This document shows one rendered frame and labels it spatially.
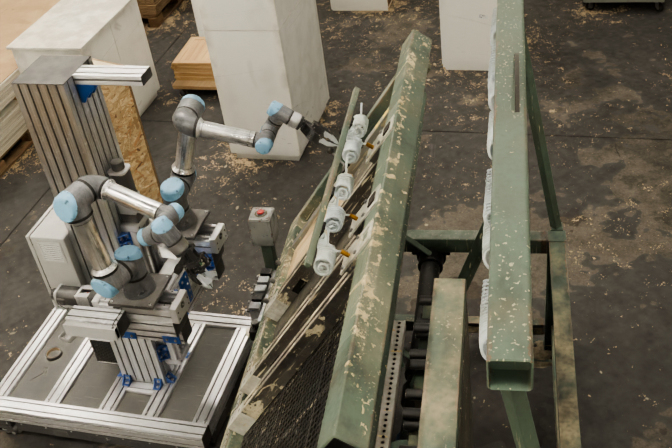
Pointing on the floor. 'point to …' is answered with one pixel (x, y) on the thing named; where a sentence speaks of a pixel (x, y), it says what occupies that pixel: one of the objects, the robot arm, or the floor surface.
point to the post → (269, 257)
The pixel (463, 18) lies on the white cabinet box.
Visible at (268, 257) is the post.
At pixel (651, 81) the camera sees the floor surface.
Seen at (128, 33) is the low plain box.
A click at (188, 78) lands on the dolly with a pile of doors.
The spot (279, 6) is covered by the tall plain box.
